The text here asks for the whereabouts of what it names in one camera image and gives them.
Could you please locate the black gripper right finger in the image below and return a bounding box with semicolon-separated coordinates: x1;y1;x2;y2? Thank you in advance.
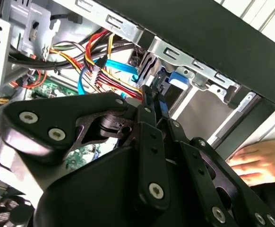
154;93;275;227

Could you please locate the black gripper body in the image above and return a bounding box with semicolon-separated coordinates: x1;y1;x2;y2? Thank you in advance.
33;144;210;227

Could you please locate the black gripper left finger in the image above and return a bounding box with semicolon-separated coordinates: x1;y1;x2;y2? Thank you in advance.
0;85;172;210

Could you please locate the hard disk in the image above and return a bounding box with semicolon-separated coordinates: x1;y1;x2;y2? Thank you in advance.
150;67;243;142

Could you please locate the bare person's hand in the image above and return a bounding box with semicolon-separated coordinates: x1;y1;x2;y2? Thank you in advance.
229;139;275;186

